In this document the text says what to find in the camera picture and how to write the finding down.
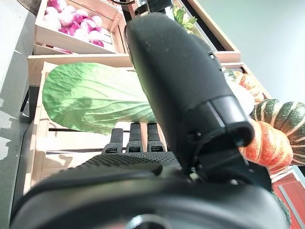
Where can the wooden pumpkin crate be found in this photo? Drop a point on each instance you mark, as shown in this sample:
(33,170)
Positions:
(243,67)

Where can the wooden slatted cabbage crate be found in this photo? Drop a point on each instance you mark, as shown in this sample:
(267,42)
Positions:
(71,140)

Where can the leafy green lettuce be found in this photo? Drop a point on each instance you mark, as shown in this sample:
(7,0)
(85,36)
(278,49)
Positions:
(184,16)

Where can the wooden onion crate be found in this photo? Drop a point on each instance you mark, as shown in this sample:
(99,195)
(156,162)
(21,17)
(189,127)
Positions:
(59,40)

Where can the small orange pumpkin green stem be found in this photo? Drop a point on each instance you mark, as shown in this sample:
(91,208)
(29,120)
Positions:
(269,148)

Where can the wooden pepper crate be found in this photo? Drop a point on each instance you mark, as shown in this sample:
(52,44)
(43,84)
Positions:
(226,51)

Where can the green striped pumpkin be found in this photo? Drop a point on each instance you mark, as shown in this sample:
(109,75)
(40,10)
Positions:
(281,117)

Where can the napa cabbage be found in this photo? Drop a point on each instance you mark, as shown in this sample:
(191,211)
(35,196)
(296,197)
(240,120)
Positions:
(95,100)

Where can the purple and white onion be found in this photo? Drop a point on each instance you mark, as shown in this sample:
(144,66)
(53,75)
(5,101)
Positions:
(98,43)
(96,21)
(64,31)
(81,32)

